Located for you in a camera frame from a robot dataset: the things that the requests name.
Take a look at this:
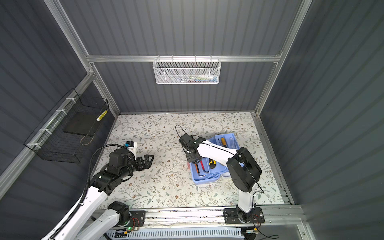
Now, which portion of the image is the red handled tool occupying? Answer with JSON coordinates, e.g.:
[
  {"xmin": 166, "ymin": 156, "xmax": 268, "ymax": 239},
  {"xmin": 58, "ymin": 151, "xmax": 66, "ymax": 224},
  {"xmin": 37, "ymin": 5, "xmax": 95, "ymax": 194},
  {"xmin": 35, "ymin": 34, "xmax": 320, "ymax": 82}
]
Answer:
[{"xmin": 196, "ymin": 162, "xmax": 207, "ymax": 177}]

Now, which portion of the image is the white blue tool box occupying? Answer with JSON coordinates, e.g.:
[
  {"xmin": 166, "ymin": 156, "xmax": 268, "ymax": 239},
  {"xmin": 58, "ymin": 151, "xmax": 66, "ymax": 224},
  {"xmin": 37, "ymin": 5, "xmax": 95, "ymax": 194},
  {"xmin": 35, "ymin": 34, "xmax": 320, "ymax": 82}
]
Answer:
[{"xmin": 189, "ymin": 133, "xmax": 240, "ymax": 185}]

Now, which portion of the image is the yellow black utility knife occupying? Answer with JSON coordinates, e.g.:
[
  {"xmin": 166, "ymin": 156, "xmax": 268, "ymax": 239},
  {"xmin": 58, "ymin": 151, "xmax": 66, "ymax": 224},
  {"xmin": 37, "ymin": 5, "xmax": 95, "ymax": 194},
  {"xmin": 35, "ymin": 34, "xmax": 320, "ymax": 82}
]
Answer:
[{"xmin": 209, "ymin": 159, "xmax": 217, "ymax": 169}]

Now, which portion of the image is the black yellow screwdriver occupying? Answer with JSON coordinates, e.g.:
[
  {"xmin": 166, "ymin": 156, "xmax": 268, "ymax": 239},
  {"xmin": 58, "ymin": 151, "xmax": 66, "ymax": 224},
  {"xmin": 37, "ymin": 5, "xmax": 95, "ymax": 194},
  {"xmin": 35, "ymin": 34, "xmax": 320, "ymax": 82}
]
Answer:
[{"xmin": 221, "ymin": 138, "xmax": 228, "ymax": 148}]

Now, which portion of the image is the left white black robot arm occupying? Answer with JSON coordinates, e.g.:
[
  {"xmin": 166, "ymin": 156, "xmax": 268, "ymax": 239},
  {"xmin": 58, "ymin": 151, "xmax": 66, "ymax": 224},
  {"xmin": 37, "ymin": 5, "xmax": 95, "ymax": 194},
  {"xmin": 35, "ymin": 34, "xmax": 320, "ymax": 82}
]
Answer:
[{"xmin": 43, "ymin": 141, "xmax": 155, "ymax": 240}]

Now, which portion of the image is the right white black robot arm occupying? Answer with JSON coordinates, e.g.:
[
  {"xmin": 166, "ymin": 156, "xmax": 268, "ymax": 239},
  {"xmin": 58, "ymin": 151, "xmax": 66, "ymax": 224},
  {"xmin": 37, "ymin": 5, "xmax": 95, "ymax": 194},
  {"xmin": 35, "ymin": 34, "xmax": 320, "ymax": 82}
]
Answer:
[{"xmin": 176, "ymin": 132, "xmax": 265, "ymax": 224}]

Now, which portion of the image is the clear small screwdriver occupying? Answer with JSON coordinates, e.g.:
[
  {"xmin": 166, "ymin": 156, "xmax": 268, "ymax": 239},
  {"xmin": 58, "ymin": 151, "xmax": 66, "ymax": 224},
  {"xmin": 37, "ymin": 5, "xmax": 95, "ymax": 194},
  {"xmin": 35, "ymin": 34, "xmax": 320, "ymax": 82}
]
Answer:
[{"xmin": 230, "ymin": 138, "xmax": 236, "ymax": 149}]

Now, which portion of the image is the yellow tag in cage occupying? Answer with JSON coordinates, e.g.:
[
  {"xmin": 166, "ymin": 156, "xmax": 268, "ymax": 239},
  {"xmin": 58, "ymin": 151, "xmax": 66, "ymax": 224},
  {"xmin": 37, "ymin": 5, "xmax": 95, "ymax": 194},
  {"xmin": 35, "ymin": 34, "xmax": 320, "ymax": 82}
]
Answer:
[{"xmin": 96, "ymin": 110, "xmax": 109, "ymax": 122}]

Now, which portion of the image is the black foam pad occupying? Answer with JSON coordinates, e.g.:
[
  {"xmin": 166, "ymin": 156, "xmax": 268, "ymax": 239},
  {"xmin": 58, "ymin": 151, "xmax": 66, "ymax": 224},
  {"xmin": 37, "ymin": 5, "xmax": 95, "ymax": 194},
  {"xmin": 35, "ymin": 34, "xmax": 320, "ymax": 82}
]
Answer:
[{"xmin": 63, "ymin": 113, "xmax": 101, "ymax": 137}]

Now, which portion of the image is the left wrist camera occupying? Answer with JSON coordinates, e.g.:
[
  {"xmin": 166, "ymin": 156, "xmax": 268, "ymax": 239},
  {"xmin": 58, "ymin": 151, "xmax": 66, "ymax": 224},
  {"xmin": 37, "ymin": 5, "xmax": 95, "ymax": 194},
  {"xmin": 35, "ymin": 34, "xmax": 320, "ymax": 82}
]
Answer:
[{"xmin": 125, "ymin": 141, "xmax": 138, "ymax": 150}]

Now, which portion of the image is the black wire cage basket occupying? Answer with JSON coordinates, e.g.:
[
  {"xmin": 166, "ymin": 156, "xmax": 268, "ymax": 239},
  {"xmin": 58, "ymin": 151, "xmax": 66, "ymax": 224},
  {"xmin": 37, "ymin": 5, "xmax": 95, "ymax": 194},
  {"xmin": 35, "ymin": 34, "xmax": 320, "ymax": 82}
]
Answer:
[{"xmin": 24, "ymin": 91, "xmax": 109, "ymax": 164}]

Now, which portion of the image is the white wire mesh basket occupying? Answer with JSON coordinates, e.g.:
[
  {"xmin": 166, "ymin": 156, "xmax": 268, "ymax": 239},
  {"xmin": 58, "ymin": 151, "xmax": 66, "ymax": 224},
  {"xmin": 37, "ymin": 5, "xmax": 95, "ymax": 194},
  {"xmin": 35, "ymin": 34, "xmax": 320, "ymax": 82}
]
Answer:
[{"xmin": 153, "ymin": 59, "xmax": 222, "ymax": 85}]

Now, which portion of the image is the white vented cable duct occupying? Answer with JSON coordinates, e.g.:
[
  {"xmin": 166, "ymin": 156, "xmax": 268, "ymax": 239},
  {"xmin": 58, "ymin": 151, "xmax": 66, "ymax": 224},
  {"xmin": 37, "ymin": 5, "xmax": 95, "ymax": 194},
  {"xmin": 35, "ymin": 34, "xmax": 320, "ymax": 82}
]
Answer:
[{"xmin": 100, "ymin": 227, "xmax": 245, "ymax": 240}]

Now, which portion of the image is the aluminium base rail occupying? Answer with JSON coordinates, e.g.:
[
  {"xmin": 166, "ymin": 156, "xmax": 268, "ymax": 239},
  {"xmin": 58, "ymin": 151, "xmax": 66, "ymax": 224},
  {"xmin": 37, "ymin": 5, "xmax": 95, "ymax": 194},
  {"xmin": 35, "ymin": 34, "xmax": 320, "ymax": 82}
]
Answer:
[{"xmin": 140, "ymin": 205, "xmax": 308, "ymax": 229}]

